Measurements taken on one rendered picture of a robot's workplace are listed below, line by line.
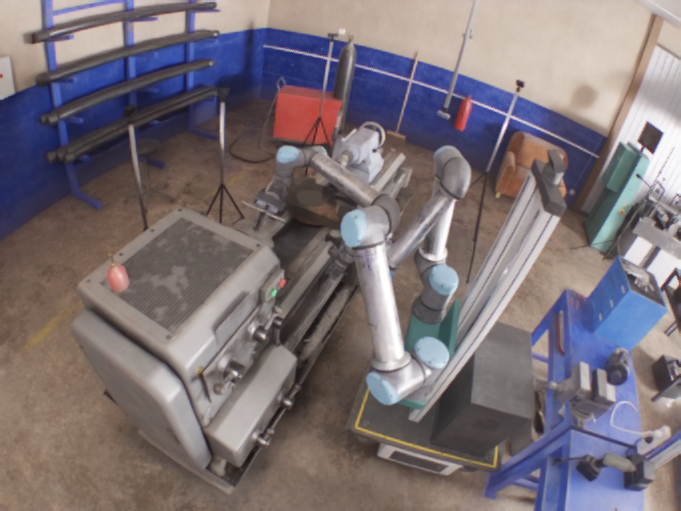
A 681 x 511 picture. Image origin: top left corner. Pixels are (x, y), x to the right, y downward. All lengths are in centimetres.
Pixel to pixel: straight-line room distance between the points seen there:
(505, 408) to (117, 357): 155
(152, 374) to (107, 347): 17
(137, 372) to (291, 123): 419
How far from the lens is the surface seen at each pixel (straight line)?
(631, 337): 257
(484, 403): 174
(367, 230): 122
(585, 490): 187
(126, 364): 111
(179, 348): 106
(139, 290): 120
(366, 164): 272
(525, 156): 553
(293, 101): 479
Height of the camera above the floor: 218
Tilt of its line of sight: 40 degrees down
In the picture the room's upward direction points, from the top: 13 degrees clockwise
